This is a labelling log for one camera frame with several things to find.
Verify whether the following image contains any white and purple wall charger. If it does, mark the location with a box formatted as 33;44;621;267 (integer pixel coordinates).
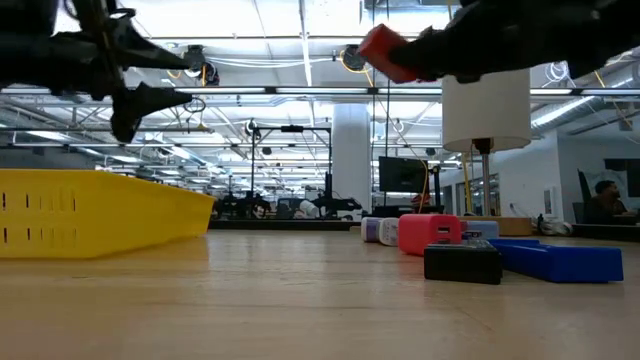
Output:
377;217;401;248
360;216;384;244

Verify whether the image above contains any white shade wooden base lamp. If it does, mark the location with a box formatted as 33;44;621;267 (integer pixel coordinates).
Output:
441;68;534;238

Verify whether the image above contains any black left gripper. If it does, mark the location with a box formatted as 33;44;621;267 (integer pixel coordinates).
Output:
0;17;194;144

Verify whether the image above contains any red cube wall charger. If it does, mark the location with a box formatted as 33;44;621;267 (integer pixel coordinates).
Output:
397;213;464;258

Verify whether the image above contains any black background rig frame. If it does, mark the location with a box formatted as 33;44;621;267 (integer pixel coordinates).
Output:
248;124;334;221

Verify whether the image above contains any white cable coil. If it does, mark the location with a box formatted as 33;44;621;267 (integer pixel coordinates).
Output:
535;213;575;237

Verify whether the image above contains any black monitor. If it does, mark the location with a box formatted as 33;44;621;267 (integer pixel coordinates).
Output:
378;155;429;195

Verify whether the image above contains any black table edge frame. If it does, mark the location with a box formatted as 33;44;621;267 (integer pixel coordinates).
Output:
207;219;362;232

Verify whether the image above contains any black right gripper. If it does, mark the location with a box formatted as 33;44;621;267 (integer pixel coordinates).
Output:
389;0;601;85

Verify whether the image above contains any blue digital timer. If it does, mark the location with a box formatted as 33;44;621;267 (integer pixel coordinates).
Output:
487;237;625;285

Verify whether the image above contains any white roll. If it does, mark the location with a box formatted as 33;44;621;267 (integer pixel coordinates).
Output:
298;198;321;219

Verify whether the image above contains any large yellow plastic basket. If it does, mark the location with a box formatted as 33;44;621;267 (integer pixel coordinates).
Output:
0;168;217;260

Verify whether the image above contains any black ceiling cable reel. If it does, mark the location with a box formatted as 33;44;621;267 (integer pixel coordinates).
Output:
341;43;369;72
181;43;221;87

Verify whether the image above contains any white pillar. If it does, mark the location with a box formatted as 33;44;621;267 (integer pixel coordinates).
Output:
331;103;373;215

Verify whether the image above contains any red rectangular block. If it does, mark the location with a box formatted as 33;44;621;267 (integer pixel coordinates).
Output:
357;23;422;85

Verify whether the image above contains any black office chair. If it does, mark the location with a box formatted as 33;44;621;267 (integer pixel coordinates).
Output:
576;168;596;225

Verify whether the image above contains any person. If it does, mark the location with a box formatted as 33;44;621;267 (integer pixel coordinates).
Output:
582;179;640;225

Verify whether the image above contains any yellow hanging cable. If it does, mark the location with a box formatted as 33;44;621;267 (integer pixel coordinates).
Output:
418;159;432;214

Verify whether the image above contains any black digital timer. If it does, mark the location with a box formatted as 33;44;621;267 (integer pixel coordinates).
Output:
423;238;504;286

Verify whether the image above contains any dark wall screen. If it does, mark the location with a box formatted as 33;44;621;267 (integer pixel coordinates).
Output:
603;158;640;199

